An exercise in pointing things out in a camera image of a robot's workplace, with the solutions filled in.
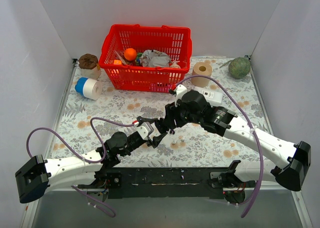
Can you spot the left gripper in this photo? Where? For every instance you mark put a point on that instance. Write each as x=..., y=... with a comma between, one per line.
x=135, y=140

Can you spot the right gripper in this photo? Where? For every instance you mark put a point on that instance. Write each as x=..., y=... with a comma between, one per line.
x=169, y=118

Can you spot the black earbud charging case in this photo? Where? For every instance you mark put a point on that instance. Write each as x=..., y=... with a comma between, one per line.
x=160, y=126

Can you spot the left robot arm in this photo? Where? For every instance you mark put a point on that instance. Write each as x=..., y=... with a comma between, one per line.
x=39, y=175

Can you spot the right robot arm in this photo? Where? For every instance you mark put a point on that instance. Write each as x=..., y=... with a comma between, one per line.
x=287, y=163

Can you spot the white rectangular bottle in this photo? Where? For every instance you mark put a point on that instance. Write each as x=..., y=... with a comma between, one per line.
x=214, y=98

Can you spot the beige toy in basket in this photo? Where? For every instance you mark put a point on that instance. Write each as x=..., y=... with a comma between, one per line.
x=175, y=65

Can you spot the brown paper roll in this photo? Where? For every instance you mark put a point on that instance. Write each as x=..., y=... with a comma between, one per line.
x=202, y=69

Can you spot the red plastic shopping basket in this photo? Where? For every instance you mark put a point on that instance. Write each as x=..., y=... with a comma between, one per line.
x=131, y=75

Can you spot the crumpled grey foil bag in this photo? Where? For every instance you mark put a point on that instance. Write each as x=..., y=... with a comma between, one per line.
x=153, y=58

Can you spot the small orange box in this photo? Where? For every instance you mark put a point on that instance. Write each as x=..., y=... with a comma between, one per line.
x=117, y=62

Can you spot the orange fruit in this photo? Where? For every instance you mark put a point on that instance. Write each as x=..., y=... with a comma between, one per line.
x=130, y=54

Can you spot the green melon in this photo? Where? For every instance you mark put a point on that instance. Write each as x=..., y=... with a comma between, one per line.
x=239, y=67

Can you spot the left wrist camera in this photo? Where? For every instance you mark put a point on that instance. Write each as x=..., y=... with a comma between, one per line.
x=144, y=129

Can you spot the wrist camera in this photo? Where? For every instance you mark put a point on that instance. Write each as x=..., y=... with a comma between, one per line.
x=144, y=129
x=178, y=93

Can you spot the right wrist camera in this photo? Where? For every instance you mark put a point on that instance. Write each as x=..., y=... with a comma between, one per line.
x=178, y=93

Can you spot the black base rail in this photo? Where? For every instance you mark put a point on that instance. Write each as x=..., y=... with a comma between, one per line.
x=165, y=182

